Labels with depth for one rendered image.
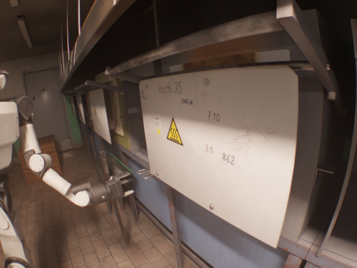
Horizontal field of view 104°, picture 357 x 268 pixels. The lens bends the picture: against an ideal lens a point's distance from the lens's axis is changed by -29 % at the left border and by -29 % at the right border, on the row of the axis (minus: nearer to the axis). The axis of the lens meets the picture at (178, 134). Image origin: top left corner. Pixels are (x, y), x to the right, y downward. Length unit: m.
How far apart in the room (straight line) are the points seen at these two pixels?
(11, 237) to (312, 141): 1.14
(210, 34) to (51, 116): 4.99
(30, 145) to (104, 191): 0.40
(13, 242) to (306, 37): 1.15
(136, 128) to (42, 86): 4.06
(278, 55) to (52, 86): 4.99
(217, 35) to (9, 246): 1.10
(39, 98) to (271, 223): 5.09
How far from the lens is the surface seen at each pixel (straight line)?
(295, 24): 0.24
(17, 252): 1.10
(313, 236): 0.69
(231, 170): 0.48
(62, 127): 5.21
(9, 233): 1.00
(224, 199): 0.54
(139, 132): 1.38
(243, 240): 0.89
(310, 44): 0.28
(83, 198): 0.90
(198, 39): 0.33
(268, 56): 0.50
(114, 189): 0.95
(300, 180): 0.54
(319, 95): 0.47
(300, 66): 0.37
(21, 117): 0.99
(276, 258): 0.84
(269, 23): 0.25
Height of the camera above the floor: 1.31
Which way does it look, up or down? 15 degrees down
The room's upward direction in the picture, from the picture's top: 5 degrees counter-clockwise
